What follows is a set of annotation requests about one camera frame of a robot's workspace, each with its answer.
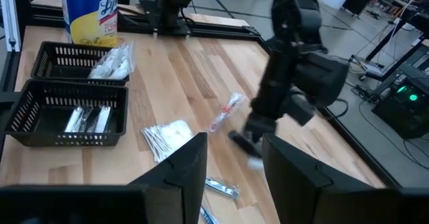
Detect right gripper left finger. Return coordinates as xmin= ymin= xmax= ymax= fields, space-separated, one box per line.
xmin=129 ymin=132 xmax=209 ymax=224

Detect nail clipper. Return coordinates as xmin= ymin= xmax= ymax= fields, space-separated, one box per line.
xmin=204 ymin=176 xmax=241 ymax=201
xmin=85 ymin=105 xmax=113 ymax=134
xmin=64 ymin=105 xmax=88 ymax=133

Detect red toothbrush in clear bag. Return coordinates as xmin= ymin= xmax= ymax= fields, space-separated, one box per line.
xmin=206 ymin=92 xmax=248 ymax=133

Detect black computer tower green light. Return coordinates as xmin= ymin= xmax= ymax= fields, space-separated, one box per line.
xmin=371 ymin=79 xmax=429 ymax=140

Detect cotton swabs in clear bag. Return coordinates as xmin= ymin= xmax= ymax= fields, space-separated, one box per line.
xmin=140 ymin=119 xmax=196 ymax=164

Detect black comb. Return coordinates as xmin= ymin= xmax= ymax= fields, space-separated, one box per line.
xmin=227 ymin=131 xmax=266 ymax=171

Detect white blue-striped toothbrush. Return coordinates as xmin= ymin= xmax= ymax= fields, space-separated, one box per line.
xmin=200 ymin=206 xmax=219 ymax=224

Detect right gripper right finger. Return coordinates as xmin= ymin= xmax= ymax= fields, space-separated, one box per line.
xmin=263 ymin=133 xmax=386 ymax=224

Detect silver aluminium post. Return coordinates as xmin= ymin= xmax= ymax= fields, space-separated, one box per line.
xmin=0 ymin=0 xmax=21 ymax=53

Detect black slotted plastic basket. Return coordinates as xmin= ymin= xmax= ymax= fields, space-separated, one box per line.
xmin=3 ymin=78 xmax=129 ymax=148
xmin=29 ymin=41 xmax=131 ymax=87

